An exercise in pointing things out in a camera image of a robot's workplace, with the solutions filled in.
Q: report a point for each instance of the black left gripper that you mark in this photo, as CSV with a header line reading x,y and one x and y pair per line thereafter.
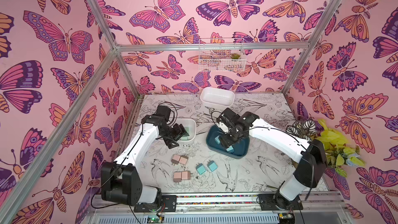
x,y
180,131

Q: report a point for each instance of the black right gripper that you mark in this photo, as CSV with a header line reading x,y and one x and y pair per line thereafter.
x,y
226,130

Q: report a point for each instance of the blue plug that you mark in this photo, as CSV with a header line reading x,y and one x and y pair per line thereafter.
x,y
217,140
230,149
212,166
200,169

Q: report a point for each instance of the dark teal storage box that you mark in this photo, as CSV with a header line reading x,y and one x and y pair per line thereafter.
x,y
239,149

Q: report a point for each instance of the white storage box front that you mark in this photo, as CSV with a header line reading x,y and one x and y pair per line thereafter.
x,y
191,124

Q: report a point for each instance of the white storage box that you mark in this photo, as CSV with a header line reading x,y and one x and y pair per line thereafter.
x,y
217,98
191,124

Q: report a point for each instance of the pink plug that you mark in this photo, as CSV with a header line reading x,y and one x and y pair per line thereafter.
x,y
175,159
177,177
185,175
183,160

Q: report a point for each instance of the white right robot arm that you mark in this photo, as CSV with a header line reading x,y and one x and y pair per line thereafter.
x,y
309,155

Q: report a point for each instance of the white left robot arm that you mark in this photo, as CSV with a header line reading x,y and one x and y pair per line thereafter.
x,y
120,179

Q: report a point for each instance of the small green succulent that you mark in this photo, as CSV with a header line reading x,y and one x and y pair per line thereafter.
x,y
235,56

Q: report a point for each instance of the potted green plant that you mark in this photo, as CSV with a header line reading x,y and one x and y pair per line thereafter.
x,y
339,155

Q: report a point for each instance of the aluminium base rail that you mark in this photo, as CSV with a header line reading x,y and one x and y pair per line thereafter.
x,y
322,207

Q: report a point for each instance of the white wire wall basket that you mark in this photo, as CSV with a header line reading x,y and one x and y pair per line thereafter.
x,y
220,61

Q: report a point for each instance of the aluminium frame top bar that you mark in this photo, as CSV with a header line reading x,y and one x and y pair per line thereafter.
x,y
222,46

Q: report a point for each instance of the aluminium frame post left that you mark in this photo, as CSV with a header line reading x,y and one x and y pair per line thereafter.
x,y
101,23

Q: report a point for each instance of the aluminium frame left beam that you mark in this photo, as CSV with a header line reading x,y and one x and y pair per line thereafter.
x,y
32,175

